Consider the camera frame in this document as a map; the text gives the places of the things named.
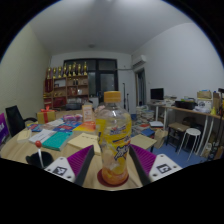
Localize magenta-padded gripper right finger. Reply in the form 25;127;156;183
128;144;183;187

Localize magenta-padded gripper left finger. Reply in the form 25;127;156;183
44;144;95;187

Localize yellow-labelled drink bottle orange cap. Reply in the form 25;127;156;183
95;90;133;186

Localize teal book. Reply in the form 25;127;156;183
42;131;73;152

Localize red-ball stirrer stick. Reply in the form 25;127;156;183
34;140;45;168

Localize beige notebook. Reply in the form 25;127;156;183
67;132;102;156

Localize flat round red coaster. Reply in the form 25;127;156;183
96;168;130;188

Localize white paper booklet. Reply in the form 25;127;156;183
29;129;57;144

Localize brown wooden stool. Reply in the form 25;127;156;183
165;122;191;148

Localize white round stool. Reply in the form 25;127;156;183
178;127;202;161

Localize cream notepad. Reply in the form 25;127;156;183
16;129;33;144

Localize yellow gift box red ribbon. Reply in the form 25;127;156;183
36;106;57;125

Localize stack of books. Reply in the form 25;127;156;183
136;104;156;126

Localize orange carton box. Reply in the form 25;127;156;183
81;103;94;123

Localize wooden side desk white legs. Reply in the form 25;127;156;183
148;101;224;158

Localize black case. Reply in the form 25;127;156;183
174;99;198;111

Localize black office chair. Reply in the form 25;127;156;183
4;105;38;138

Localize computer monitor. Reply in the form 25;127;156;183
149;87;165;102

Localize wooden shelf unit with trophies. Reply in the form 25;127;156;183
43;61;90;109

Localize dark framed glass door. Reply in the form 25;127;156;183
63;58;119;104

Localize white wall air conditioner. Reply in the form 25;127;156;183
131;54;148;69

